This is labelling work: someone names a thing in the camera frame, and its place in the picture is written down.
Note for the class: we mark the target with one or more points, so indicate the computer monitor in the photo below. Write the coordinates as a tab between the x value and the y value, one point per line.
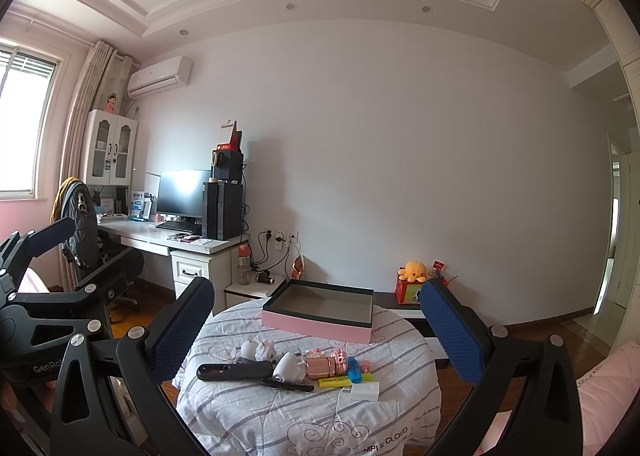
180	192

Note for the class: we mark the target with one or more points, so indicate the yellow octopus plush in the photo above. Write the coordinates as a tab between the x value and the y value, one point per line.
413	272

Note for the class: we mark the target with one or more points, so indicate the white round figurine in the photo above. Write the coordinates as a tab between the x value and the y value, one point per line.
248	350

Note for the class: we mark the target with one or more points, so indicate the white desk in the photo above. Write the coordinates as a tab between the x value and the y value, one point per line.
171	263

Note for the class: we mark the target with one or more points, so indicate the white glass door cabinet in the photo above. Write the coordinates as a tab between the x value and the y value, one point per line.
108	150

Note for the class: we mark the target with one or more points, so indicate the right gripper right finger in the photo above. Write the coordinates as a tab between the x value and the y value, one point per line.
546	420

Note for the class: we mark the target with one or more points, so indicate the rose gold cylinder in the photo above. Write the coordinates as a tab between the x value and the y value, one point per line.
320	367

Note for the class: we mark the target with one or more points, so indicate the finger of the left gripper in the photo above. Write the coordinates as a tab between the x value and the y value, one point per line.
18	251

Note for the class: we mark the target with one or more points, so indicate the white nightstand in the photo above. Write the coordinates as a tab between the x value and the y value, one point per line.
237	292

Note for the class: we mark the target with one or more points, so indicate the black computer tower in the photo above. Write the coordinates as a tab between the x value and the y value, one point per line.
222	210

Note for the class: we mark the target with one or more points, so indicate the black office chair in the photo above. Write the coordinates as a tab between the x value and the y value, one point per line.
89	250

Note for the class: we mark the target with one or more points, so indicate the snack bag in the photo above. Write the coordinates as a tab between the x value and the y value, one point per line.
298	268

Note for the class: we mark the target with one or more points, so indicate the black speaker box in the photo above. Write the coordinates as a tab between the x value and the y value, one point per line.
227	166

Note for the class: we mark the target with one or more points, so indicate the blue highlighter marker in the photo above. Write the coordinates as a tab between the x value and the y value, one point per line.
353	371

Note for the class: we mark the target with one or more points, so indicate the red toy crate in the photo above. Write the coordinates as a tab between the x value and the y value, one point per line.
407	293

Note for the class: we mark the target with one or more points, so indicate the black keyboard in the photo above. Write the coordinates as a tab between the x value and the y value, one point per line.
186	227

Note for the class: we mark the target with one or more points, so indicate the small black camera lens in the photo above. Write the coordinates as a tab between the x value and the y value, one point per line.
264	278

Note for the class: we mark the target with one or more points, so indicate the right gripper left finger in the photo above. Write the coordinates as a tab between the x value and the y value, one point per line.
84	416

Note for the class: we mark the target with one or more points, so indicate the pink open storage box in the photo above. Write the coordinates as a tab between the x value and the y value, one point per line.
321	310

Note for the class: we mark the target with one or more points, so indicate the low black white cabinet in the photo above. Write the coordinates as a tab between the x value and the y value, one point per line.
413	314

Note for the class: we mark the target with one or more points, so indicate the black remote control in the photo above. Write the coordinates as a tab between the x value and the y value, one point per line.
231	372

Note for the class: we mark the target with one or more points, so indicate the white air conditioner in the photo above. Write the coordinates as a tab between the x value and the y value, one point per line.
165	75

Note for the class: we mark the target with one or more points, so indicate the white power adapter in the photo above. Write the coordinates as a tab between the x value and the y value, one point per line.
367	391

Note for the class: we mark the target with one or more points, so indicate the yellow highlighter marker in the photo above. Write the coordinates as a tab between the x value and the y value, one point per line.
341	381

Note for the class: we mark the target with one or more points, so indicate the doll figure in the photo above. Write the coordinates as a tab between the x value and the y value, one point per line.
110	104

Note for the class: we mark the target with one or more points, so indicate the orange cap water bottle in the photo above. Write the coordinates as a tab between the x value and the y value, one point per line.
244	263

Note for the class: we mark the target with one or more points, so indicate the beige curtain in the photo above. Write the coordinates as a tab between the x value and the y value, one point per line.
105	72

